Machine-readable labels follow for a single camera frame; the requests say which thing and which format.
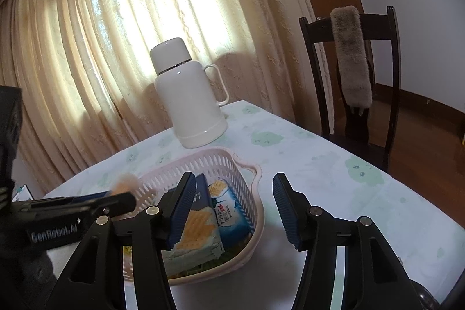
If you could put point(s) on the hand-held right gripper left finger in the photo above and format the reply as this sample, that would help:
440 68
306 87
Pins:
181 210

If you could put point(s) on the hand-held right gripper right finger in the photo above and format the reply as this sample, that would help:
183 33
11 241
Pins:
287 212

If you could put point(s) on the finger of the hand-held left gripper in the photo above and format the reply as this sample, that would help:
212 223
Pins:
90 205

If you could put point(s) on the navy label cracker packet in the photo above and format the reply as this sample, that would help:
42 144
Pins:
203 233

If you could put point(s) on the orange smiley snack packet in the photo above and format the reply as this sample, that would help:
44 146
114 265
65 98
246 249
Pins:
125 184

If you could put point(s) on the blue snack packet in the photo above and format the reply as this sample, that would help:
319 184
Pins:
232 219

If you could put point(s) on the pink plastic basket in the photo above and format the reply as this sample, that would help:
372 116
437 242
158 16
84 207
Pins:
225 164

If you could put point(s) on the green printed white tablecloth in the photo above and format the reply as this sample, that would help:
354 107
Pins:
327 157

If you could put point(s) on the white thermos jug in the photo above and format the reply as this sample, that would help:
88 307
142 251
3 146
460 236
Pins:
189 103

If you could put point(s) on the cream patterned curtain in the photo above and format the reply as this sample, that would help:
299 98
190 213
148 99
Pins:
109 41

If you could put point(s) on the grey furry cloth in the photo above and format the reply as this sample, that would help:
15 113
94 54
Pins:
350 59

